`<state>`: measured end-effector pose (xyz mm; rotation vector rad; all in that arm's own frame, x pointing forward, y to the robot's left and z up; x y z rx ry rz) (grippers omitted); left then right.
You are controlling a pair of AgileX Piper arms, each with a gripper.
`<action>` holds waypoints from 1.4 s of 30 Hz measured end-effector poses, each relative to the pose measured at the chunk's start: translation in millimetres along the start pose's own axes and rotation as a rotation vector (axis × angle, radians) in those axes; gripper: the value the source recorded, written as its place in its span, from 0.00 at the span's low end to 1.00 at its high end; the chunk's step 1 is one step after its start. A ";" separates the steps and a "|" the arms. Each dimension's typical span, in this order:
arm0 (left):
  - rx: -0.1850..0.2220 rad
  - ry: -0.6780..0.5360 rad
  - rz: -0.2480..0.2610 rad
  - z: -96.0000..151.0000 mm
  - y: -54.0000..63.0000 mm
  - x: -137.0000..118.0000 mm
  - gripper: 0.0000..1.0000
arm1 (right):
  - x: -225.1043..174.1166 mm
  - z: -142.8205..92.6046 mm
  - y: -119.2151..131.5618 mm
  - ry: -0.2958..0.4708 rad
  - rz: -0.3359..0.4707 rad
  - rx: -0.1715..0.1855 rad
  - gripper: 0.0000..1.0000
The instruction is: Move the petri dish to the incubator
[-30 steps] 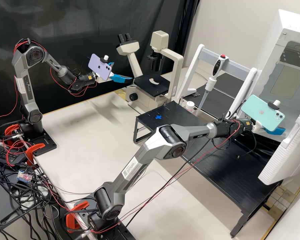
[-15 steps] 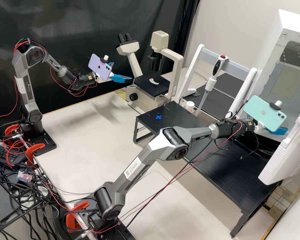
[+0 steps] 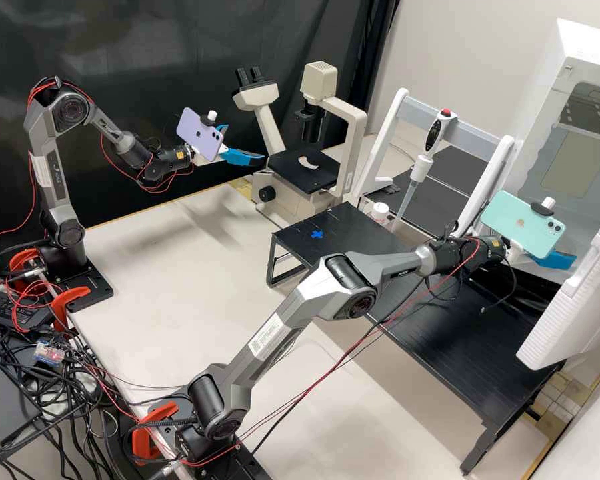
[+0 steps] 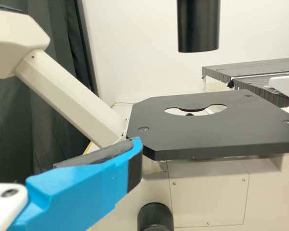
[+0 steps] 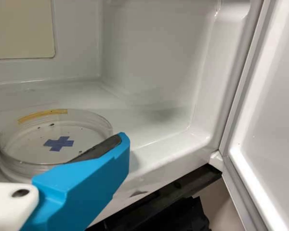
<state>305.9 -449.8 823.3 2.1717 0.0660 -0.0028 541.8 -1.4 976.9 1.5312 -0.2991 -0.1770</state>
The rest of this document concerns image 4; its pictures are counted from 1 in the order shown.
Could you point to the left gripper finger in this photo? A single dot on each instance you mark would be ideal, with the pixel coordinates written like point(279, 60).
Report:
point(82, 190)

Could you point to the cream microscope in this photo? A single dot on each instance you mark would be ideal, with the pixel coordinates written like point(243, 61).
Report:
point(207, 130)

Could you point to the black platform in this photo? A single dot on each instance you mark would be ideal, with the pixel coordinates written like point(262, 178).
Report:
point(250, 68)
point(255, 89)

